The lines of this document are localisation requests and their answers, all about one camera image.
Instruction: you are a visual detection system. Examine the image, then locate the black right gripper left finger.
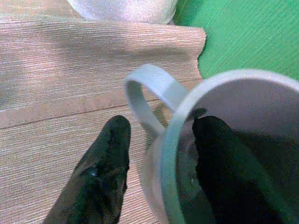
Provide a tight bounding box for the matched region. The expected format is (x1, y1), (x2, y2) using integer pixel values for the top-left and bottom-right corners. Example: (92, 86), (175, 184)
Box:
(43, 115), (131, 224)

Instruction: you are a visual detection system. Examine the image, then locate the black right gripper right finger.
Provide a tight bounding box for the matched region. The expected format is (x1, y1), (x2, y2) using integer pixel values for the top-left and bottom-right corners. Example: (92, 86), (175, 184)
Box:
(192, 115), (299, 224)

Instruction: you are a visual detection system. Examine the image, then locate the white ceramic mug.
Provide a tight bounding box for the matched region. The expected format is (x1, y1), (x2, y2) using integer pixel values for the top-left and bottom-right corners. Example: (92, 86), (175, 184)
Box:
(124, 63), (299, 224)

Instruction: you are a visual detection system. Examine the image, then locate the beige woven placemat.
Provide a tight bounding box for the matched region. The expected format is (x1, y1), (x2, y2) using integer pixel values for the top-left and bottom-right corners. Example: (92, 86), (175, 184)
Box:
(0, 0), (206, 224)

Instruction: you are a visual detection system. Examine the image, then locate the green tablecloth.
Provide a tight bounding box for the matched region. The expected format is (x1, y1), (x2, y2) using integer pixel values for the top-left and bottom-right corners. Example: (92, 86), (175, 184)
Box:
(172, 0), (299, 82)

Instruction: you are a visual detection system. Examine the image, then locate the white ceramic bowl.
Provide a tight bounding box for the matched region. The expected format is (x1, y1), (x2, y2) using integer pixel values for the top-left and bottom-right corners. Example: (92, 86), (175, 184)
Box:
(66, 0), (178, 25)

